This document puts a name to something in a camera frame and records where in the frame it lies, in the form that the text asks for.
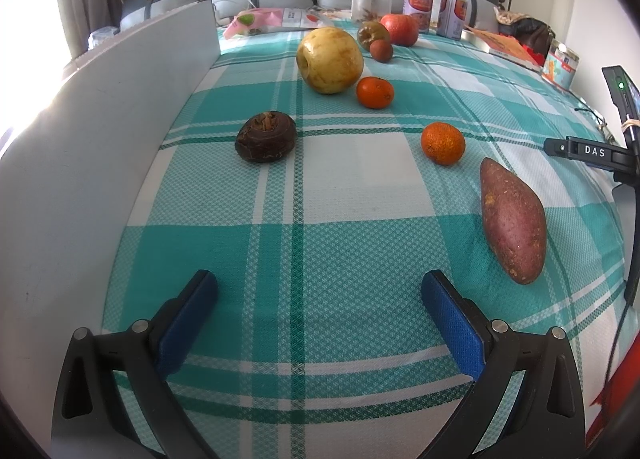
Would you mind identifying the orange mandarin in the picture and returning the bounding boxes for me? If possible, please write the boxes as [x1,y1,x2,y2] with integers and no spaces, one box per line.
[420,122,466,167]
[356,76,395,110]

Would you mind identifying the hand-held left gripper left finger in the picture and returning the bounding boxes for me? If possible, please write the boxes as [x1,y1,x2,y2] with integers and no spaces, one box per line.
[52,270,221,459]

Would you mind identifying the orange book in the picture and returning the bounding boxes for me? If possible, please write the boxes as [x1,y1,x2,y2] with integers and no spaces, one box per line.
[461,26,543,70]

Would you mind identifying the clear plastic bag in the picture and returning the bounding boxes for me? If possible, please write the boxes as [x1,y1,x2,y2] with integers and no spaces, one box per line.
[88,27,121,52]

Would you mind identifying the printed paper leaflet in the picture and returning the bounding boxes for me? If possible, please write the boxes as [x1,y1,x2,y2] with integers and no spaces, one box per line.
[280,7,353,30]

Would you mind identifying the dark brown water chestnut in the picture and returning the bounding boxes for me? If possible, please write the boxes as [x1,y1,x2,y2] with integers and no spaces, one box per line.
[235,111,297,166]

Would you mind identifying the red-orange round fruit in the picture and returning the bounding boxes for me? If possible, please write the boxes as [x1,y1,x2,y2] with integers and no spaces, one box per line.
[379,13,420,48]

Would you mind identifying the large yellow apple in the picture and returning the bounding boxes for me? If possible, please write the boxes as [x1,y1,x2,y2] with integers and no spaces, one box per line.
[296,27,364,95]

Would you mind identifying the dark bag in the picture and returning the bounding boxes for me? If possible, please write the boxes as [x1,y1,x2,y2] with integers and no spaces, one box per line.
[495,6,557,57]

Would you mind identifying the grey board panel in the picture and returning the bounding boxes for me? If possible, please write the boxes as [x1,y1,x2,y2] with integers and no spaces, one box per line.
[0,0,221,459]

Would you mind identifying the round tin with colourful label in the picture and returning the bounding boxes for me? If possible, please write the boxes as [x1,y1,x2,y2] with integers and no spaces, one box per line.
[541,39,581,92]

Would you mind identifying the black cable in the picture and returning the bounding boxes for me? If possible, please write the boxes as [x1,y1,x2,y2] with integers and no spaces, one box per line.
[601,296,635,392]

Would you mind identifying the green-red apple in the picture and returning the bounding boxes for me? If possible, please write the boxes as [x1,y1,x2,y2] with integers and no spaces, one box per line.
[357,21,391,52]

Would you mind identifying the orange label food can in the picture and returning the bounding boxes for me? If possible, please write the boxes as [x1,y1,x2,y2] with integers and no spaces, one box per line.
[403,0,434,34]

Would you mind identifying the pink snack bag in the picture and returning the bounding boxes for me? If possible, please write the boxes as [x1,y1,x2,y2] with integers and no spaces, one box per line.
[223,8,286,40]

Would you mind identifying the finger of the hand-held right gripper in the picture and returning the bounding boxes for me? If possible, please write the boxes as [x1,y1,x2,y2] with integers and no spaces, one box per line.
[544,137,623,170]

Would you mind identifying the teal plaid blanket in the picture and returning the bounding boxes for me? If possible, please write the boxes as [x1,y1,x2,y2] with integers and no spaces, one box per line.
[101,19,632,459]

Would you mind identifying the black lanyard with metal clip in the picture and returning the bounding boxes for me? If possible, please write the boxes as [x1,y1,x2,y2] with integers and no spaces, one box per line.
[575,106,617,144]

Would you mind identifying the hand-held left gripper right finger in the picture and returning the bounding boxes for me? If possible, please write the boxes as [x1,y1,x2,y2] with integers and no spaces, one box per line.
[420,269,587,459]

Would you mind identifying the purple sweet potato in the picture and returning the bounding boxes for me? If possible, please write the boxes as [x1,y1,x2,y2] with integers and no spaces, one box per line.
[479,157,548,286]

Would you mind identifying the orange white carton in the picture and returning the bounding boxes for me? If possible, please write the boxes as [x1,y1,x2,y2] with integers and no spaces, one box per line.
[436,0,470,40]

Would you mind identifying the red cloth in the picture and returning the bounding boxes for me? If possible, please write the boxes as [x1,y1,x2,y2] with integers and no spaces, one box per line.
[584,334,640,437]

